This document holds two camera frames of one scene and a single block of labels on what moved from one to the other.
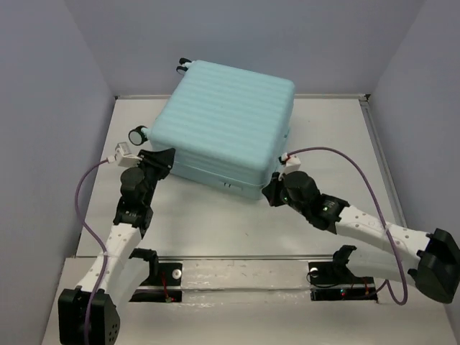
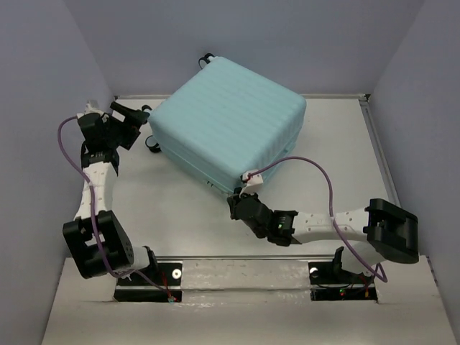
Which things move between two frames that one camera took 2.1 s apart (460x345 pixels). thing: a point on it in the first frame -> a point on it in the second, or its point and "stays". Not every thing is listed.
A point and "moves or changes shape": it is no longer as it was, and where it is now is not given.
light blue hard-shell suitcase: x=229 y=125 moves or changes shape
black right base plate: x=330 y=282 stays
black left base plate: x=161 y=274 stays
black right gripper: x=270 y=190 -> x=233 y=200
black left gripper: x=161 y=161 -> x=131 y=129
